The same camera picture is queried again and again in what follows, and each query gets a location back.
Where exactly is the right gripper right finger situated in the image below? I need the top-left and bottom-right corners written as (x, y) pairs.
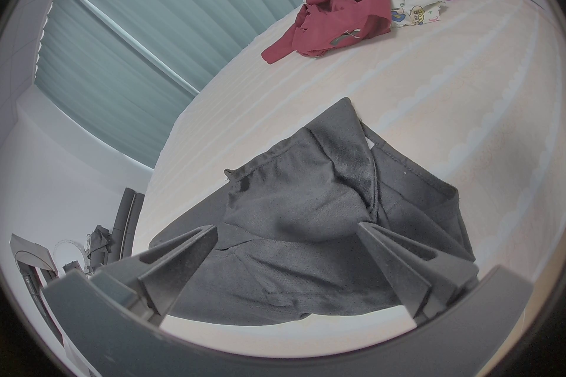
top-left (356, 222), bottom-right (481, 319)

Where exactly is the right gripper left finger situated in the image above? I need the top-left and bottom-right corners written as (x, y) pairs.
top-left (94, 224), bottom-right (218, 318)

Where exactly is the black T-shirt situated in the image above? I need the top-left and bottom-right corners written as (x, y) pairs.
top-left (149, 97), bottom-right (476, 325)

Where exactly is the bed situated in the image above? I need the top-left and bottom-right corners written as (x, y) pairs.
top-left (130, 0), bottom-right (559, 356)

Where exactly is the black chest of drawers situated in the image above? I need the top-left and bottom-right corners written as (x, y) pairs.
top-left (113, 187), bottom-right (146, 257)

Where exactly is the dark grey cloth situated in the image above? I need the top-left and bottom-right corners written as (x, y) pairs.
top-left (86, 225), bottom-right (111, 265)

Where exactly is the dark red garment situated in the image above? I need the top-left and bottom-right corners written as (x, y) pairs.
top-left (261, 0), bottom-right (393, 66)

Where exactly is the white printed garment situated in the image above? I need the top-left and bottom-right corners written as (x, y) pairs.
top-left (389, 0), bottom-right (446, 29)

